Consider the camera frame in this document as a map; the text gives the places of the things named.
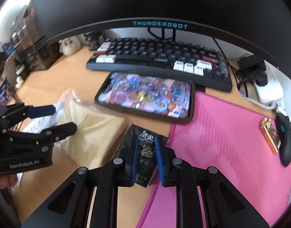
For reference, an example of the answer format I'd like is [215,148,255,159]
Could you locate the black gold text box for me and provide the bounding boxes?
[113,124,169,188]

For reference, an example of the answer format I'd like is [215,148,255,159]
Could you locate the bagged bread slice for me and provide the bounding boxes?
[55,89,127,169]

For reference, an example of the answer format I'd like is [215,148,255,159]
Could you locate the long white red-text sachet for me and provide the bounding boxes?
[22,101,64,133]

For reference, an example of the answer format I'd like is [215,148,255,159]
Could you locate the person's left hand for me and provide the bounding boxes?
[0,174,18,189]

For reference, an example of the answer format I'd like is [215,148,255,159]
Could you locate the smartphone with lit screen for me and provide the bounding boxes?
[94,71,195,124]

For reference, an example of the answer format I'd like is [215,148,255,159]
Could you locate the pink desk mat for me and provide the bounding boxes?
[136,90,291,228]

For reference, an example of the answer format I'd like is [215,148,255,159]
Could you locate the dark acrylic drawer organizer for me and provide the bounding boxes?
[10,2,62,72]

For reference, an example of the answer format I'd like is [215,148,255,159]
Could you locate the small ceramic vase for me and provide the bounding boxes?
[59,36,81,56]

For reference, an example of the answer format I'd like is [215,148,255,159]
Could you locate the white round fan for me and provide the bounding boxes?
[0,5,27,43]

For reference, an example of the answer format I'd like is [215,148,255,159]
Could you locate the dark mechanical keyboard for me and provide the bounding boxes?
[86,38,232,93]

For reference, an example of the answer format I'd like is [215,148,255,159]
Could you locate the gold lighter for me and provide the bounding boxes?
[260,117,281,154]

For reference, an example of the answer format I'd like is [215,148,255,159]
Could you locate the black computer mouse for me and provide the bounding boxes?
[275,113,291,167]

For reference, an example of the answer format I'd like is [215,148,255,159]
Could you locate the white power adapter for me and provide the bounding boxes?
[253,69,284,105]

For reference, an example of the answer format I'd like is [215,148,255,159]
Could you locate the black curved monitor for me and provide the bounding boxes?
[32,0,291,79]

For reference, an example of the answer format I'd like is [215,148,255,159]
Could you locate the black wire basket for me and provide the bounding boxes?
[0,52,25,135]

